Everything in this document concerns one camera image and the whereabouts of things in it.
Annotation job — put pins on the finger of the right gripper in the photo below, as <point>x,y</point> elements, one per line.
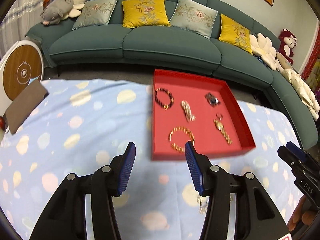
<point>296,158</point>

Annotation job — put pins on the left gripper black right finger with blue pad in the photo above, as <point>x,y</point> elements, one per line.
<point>208,179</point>

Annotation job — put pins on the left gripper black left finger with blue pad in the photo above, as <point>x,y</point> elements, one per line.
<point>112,179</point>

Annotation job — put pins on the silver dangle earring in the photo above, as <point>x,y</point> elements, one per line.
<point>203,204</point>

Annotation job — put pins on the red jewelry tray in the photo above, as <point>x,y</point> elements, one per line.
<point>180,113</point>

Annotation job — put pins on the person's right hand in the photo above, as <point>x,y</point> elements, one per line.
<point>306,217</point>

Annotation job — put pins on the gold watch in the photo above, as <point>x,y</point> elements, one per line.
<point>220,127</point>

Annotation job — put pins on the blue planet bedsheet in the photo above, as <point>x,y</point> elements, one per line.
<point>79,128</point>

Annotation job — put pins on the cream quilted blanket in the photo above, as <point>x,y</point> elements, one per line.
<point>303,90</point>

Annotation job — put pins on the silver blue-dial watch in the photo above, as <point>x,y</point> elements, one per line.
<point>212,100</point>

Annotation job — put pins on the brown cloth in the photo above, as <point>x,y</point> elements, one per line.
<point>24,104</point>

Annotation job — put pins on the white flower cushion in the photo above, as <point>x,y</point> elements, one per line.
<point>262,46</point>

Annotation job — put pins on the red monkey plush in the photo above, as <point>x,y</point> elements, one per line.
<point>288,41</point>

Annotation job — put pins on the green sofa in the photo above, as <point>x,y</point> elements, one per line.
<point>177,48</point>

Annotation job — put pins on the yellow embroidered cushion right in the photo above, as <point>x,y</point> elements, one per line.
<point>235,34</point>

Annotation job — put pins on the yellow embroidered cushion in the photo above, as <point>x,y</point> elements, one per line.
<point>235,34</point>
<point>138,13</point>

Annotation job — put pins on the round wooden white device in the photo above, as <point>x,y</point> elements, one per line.
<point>20,65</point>

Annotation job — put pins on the grey-green embroidered cushion left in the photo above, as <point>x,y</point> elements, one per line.
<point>95,12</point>

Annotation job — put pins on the grey-green embroidered cushion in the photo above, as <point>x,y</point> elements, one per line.
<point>95,12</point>
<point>195,17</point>

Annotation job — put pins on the yellow embroidered cushion centre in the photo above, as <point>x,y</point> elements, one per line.
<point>138,13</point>

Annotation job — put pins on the grey-green embroidered cushion right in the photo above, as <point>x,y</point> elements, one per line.
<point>195,17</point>

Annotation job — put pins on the grey pig plush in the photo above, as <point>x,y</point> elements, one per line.
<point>56,11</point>

